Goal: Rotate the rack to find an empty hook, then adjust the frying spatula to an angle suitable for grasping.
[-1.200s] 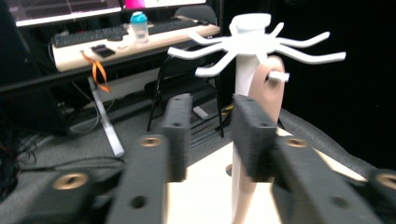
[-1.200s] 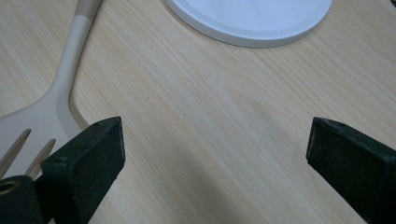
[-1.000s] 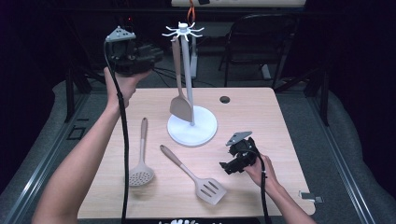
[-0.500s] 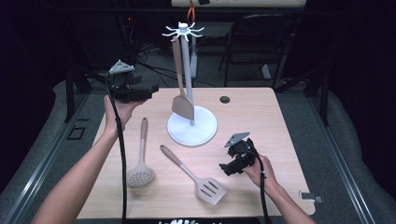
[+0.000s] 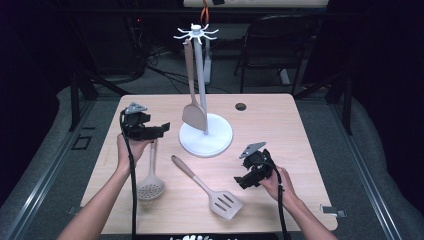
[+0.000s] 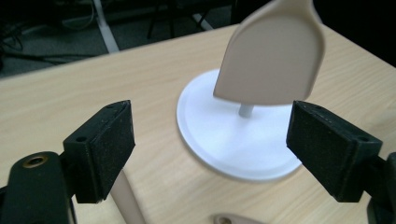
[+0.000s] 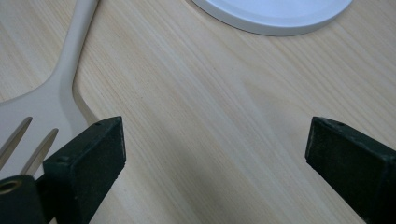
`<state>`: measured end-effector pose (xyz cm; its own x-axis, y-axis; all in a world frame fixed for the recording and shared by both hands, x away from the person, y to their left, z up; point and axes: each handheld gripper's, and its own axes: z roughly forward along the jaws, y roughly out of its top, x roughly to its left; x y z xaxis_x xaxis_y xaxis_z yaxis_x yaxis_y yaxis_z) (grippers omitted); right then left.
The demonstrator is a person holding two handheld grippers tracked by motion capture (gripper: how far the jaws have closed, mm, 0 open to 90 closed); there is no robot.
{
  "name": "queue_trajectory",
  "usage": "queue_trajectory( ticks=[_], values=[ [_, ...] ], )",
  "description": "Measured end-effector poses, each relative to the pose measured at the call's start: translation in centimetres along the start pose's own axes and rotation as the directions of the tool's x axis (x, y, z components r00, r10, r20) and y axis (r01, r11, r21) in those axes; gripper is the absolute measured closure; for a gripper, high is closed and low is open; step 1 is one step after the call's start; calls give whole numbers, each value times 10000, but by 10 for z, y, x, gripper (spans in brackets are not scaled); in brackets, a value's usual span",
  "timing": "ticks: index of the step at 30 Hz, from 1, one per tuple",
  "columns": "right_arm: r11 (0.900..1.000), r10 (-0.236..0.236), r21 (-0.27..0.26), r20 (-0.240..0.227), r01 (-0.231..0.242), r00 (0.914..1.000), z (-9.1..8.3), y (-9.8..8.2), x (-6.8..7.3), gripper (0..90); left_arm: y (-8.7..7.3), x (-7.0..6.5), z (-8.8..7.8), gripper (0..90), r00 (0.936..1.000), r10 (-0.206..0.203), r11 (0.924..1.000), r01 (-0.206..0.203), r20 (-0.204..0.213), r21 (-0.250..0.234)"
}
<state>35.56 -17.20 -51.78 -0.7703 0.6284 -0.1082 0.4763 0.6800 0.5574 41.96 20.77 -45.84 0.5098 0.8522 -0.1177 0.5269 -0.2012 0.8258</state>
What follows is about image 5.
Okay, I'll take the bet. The black metal stand frame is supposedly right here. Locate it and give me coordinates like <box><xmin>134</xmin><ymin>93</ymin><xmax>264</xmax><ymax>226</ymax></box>
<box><xmin>68</xmin><ymin>64</ymin><xmax>131</xmax><ymax>132</ymax></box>
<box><xmin>293</xmin><ymin>66</ymin><xmax>354</xmax><ymax>136</ymax></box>

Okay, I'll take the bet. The white utensil rack with hooks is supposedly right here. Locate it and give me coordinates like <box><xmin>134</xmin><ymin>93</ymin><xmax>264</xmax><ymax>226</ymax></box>
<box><xmin>173</xmin><ymin>23</ymin><xmax>234</xmax><ymax>158</ymax></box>

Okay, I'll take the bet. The black board with white print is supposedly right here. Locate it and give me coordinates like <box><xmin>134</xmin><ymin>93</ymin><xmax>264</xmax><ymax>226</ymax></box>
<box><xmin>133</xmin><ymin>232</ymin><xmax>280</xmax><ymax>240</ymax></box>

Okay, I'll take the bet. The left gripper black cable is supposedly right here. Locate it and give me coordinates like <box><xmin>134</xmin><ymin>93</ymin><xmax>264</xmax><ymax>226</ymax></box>
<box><xmin>119</xmin><ymin>109</ymin><xmax>138</xmax><ymax>240</ymax></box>

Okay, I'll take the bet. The person's right hand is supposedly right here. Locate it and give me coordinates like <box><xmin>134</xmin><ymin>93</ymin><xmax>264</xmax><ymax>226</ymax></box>
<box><xmin>259</xmin><ymin>166</ymin><xmax>301</xmax><ymax>209</ymax></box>

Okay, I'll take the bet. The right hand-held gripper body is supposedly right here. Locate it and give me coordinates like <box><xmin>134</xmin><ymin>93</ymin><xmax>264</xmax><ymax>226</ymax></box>
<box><xmin>238</xmin><ymin>141</ymin><xmax>276</xmax><ymax>183</ymax></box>

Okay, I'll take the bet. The white tube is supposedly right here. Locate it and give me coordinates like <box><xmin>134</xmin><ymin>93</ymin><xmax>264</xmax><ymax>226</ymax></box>
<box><xmin>279</xmin><ymin>68</ymin><xmax>292</xmax><ymax>86</ymax></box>

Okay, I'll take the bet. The beige solid spatula brown handle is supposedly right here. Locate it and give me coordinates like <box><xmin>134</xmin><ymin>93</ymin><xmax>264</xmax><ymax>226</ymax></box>
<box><xmin>181</xmin><ymin>39</ymin><xmax>208</xmax><ymax>132</ymax></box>

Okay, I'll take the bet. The aluminium floor rail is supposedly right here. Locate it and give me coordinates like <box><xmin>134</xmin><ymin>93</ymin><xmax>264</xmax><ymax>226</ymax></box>
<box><xmin>0</xmin><ymin>99</ymin><xmax>99</xmax><ymax>240</ymax></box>
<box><xmin>328</xmin><ymin>99</ymin><xmax>406</xmax><ymax>240</ymax></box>

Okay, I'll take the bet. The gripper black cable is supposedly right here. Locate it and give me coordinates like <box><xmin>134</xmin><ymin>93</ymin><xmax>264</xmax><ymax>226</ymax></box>
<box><xmin>251</xmin><ymin>161</ymin><xmax>291</xmax><ymax>240</ymax></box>
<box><xmin>119</xmin><ymin>109</ymin><xmax>138</xmax><ymax>240</ymax></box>

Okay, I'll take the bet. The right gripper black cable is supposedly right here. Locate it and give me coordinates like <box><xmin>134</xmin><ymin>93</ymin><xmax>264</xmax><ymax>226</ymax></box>
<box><xmin>251</xmin><ymin>161</ymin><xmax>291</xmax><ymax>240</ymax></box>

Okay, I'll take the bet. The beige skimmer with brown handle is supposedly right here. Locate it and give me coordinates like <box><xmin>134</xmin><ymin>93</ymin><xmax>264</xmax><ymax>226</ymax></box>
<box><xmin>137</xmin><ymin>139</ymin><xmax>166</xmax><ymax>201</ymax></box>

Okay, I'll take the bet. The orange strap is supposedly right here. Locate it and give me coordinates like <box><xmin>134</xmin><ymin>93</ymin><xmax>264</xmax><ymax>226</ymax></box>
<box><xmin>199</xmin><ymin>0</ymin><xmax>210</xmax><ymax>26</ymax></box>

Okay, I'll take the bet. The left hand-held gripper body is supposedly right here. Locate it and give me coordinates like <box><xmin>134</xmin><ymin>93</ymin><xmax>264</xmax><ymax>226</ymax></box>
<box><xmin>119</xmin><ymin>102</ymin><xmax>161</xmax><ymax>141</ymax></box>

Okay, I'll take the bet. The bundle of black floor cables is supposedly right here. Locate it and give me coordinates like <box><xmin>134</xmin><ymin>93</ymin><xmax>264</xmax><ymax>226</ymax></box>
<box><xmin>146</xmin><ymin>46</ymin><xmax>234</xmax><ymax>96</ymax></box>

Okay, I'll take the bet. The black folding chair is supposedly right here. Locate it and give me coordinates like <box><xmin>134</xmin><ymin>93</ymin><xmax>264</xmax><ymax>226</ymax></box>
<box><xmin>234</xmin><ymin>14</ymin><xmax>319</xmax><ymax>96</ymax></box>

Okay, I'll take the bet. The beige slotted turner brown handle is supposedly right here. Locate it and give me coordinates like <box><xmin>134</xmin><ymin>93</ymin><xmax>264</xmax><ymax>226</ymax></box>
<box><xmin>170</xmin><ymin>154</ymin><xmax>244</xmax><ymax>221</ymax></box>

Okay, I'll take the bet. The person's left hand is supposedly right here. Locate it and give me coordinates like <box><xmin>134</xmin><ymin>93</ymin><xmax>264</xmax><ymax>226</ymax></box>
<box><xmin>116</xmin><ymin>133</ymin><xmax>155</xmax><ymax>176</ymax></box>

